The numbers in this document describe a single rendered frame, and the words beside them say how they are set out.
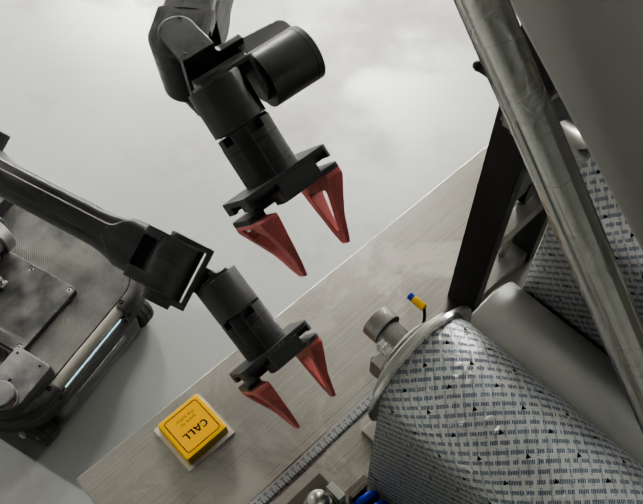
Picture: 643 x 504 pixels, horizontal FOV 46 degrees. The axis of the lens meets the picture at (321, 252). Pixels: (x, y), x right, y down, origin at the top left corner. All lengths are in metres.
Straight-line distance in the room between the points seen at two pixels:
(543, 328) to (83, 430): 1.55
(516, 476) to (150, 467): 0.58
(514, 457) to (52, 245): 1.68
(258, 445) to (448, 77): 2.00
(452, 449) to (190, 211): 1.85
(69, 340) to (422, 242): 1.05
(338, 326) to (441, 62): 1.87
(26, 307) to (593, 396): 1.55
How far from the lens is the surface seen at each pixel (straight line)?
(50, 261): 2.16
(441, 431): 0.71
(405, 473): 0.83
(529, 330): 0.83
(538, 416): 0.70
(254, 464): 1.10
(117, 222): 0.94
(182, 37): 0.75
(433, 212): 1.31
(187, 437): 1.10
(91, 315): 2.03
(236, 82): 0.72
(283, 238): 0.72
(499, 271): 1.24
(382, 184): 2.50
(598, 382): 0.82
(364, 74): 2.85
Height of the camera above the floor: 1.94
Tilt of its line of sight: 56 degrees down
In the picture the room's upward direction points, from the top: straight up
